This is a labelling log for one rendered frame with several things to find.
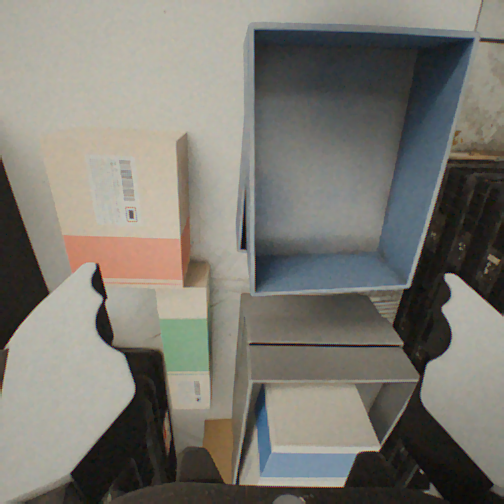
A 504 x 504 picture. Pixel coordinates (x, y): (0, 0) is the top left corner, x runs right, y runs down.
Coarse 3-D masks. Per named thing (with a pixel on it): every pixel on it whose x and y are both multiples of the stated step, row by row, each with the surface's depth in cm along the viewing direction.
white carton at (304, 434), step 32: (288, 384) 36; (320, 384) 37; (352, 384) 37; (256, 416) 38; (288, 416) 32; (320, 416) 33; (352, 416) 33; (256, 448) 35; (288, 448) 29; (320, 448) 30; (352, 448) 30; (256, 480) 33; (288, 480) 33; (320, 480) 33
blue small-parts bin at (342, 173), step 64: (256, 64) 23; (320, 64) 23; (384, 64) 24; (448, 64) 20; (256, 128) 26; (320, 128) 26; (384, 128) 26; (448, 128) 20; (256, 192) 28; (320, 192) 29; (384, 192) 29; (256, 256) 32; (320, 256) 32; (384, 256) 31
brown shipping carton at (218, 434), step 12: (216, 420) 58; (228, 420) 58; (204, 432) 56; (216, 432) 56; (228, 432) 56; (204, 444) 54; (216, 444) 54; (228, 444) 54; (216, 456) 52; (228, 456) 52; (228, 468) 50; (228, 480) 48
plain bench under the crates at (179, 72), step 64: (0, 0) 25; (64, 0) 26; (128, 0) 26; (192, 0) 26; (256, 0) 27; (320, 0) 27; (384, 0) 27; (448, 0) 27; (0, 64) 28; (64, 64) 28; (128, 64) 29; (192, 64) 29; (0, 128) 30; (64, 128) 31; (128, 128) 31; (192, 128) 32; (192, 192) 35; (64, 256) 38; (192, 256) 40; (128, 320) 44
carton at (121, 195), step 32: (96, 128) 30; (64, 160) 26; (96, 160) 26; (128, 160) 26; (160, 160) 26; (64, 192) 27; (96, 192) 27; (128, 192) 27; (160, 192) 28; (64, 224) 28; (96, 224) 29; (128, 224) 29; (160, 224) 29; (96, 256) 30; (128, 256) 31; (160, 256) 31; (160, 288) 33
